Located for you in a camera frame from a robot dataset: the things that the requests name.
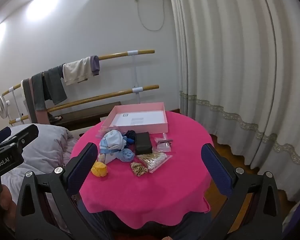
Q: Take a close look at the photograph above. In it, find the thin white barre post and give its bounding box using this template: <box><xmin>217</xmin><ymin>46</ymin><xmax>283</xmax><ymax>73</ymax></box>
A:
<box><xmin>7</xmin><ymin>86</ymin><xmax>25</xmax><ymax>125</ymax></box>

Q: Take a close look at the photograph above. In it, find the high wooden barre rail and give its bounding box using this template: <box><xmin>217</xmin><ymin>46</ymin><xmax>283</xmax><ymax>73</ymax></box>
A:
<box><xmin>2</xmin><ymin>50</ymin><xmax>155</xmax><ymax>96</ymax></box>

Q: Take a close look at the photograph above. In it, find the purple grey cloth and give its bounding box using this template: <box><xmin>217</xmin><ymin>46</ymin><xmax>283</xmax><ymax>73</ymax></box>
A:
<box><xmin>282</xmin><ymin>194</ymin><xmax>300</xmax><ymax>240</ymax></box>

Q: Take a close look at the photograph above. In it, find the cream sock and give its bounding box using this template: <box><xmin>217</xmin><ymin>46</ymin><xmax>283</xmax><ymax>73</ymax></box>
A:
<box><xmin>136</xmin><ymin>152</ymin><xmax>174</xmax><ymax>173</ymax></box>

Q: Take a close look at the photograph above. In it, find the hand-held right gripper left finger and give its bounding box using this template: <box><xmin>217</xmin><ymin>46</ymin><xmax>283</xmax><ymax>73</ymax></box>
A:
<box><xmin>15</xmin><ymin>142</ymin><xmax>98</xmax><ymax>240</ymax></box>

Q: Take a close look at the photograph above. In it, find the grey pink quilt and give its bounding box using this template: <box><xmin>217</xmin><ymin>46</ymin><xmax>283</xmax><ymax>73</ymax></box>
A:
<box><xmin>0</xmin><ymin>123</ymin><xmax>81</xmax><ymax>232</ymax></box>

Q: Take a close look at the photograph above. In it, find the pink and grey cloth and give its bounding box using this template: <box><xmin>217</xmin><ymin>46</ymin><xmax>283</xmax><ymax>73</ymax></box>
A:
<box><xmin>21</xmin><ymin>78</ymin><xmax>51</xmax><ymax>125</ymax></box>

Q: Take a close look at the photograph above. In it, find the purple garment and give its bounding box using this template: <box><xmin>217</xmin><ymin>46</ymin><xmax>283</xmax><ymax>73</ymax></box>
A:
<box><xmin>90</xmin><ymin>55</ymin><xmax>101</xmax><ymax>77</ymax></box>

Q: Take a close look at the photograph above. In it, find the yellow cloth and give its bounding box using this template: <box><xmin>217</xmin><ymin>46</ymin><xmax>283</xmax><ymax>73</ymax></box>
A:
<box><xmin>90</xmin><ymin>161</ymin><xmax>108</xmax><ymax>178</ymax></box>

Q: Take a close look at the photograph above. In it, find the clear plastic bag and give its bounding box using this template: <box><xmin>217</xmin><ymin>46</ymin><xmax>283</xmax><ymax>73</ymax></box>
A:
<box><xmin>96</xmin><ymin>126</ymin><xmax>113</xmax><ymax>138</ymax></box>

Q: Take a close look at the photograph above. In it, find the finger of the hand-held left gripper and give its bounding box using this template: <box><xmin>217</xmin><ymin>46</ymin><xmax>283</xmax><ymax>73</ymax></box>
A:
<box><xmin>5</xmin><ymin>124</ymin><xmax>39</xmax><ymax>150</ymax></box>
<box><xmin>0</xmin><ymin>126</ymin><xmax>12</xmax><ymax>147</ymax></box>

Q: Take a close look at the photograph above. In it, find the low white brown cabinet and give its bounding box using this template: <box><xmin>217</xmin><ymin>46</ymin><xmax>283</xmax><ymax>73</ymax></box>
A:
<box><xmin>48</xmin><ymin>101</ymin><xmax>122</xmax><ymax>131</ymax></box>

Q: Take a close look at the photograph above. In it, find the dark grey towel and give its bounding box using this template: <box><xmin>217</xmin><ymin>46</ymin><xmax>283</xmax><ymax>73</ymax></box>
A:
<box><xmin>42</xmin><ymin>64</ymin><xmax>68</xmax><ymax>106</ymax></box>

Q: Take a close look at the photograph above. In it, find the person's left hand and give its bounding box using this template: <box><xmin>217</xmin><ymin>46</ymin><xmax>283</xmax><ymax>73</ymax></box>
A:
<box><xmin>1</xmin><ymin>187</ymin><xmax>18</xmax><ymax>230</ymax></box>

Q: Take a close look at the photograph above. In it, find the low wooden barre rail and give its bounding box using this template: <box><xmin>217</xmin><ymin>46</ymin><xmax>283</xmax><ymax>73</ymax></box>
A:
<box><xmin>9</xmin><ymin>85</ymin><xmax>160</xmax><ymax>125</ymax></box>

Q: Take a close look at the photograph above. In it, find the clear bag of hair clips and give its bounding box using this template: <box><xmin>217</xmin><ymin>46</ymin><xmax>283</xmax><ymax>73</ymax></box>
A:
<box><xmin>154</xmin><ymin>133</ymin><xmax>174</xmax><ymax>153</ymax></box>

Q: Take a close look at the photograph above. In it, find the pink box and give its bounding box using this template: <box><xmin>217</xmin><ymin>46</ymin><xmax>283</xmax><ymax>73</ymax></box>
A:
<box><xmin>100</xmin><ymin>102</ymin><xmax>169</xmax><ymax>135</ymax></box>

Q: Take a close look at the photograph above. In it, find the white fan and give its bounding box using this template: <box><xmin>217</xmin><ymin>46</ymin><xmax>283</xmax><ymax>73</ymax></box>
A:
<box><xmin>0</xmin><ymin>94</ymin><xmax>11</xmax><ymax>119</ymax></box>

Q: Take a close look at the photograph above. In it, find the white paper sheet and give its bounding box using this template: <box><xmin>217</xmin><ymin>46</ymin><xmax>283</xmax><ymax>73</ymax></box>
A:
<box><xmin>112</xmin><ymin>111</ymin><xmax>165</xmax><ymax>127</ymax></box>

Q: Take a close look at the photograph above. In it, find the white power cable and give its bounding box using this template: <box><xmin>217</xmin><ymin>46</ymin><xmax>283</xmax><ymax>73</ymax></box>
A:
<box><xmin>135</xmin><ymin>0</ymin><xmax>165</xmax><ymax>32</ymax></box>

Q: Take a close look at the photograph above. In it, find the blue towel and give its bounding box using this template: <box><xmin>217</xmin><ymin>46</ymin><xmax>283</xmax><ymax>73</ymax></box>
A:
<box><xmin>117</xmin><ymin>147</ymin><xmax>135</xmax><ymax>163</ymax></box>

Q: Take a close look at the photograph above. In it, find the white embroidered curtain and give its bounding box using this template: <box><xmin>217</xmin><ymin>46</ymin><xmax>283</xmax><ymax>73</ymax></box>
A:
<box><xmin>166</xmin><ymin>0</ymin><xmax>300</xmax><ymax>207</ymax></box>

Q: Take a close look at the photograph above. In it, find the leopard print scrunchie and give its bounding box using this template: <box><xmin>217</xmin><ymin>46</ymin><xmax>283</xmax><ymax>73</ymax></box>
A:
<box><xmin>130</xmin><ymin>162</ymin><xmax>150</xmax><ymax>177</ymax></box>

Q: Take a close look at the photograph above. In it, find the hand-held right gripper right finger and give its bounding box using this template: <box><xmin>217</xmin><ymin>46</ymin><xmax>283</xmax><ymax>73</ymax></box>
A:
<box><xmin>201</xmin><ymin>144</ymin><xmax>284</xmax><ymax>240</ymax></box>

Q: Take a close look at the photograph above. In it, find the light blue printed cloth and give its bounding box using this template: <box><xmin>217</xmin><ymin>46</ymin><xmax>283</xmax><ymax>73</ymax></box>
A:
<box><xmin>97</xmin><ymin>129</ymin><xmax>127</xmax><ymax>164</ymax></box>

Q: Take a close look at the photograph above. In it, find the dark blue scrunchie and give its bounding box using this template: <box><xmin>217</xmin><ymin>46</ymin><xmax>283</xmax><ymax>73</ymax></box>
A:
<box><xmin>124</xmin><ymin>130</ymin><xmax>138</xmax><ymax>146</ymax></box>

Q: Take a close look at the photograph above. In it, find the cream cloth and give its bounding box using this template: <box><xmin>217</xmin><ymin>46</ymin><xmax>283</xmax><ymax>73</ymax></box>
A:
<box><xmin>62</xmin><ymin>57</ymin><xmax>92</xmax><ymax>86</ymax></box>

